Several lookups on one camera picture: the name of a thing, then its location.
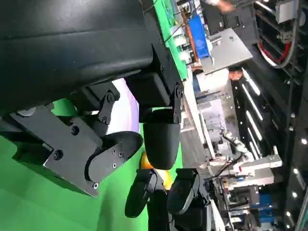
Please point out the white machine frame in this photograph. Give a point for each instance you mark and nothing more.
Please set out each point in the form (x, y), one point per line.
(252, 164)

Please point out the person's hand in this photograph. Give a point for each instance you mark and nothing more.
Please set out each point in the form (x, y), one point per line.
(225, 6)

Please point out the grey metal panel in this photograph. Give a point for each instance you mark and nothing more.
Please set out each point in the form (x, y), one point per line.
(228, 50)

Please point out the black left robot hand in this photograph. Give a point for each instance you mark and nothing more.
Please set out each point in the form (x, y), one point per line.
(60, 53)

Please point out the lilac plate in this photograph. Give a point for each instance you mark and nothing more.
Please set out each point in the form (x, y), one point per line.
(127, 106)

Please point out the orange white toy bread roll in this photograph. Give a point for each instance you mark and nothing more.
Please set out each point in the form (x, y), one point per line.
(145, 163)

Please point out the grey electrical box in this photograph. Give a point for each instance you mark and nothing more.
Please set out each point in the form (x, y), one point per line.
(286, 10)

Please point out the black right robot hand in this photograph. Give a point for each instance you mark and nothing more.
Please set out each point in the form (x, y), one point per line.
(183, 192)

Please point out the person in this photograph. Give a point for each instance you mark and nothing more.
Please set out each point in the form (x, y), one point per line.
(214, 80)

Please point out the blue plastic box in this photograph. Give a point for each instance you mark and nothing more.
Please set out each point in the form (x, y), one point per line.
(198, 38)

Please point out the green table cloth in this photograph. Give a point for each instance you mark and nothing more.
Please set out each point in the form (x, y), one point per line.
(36, 204)

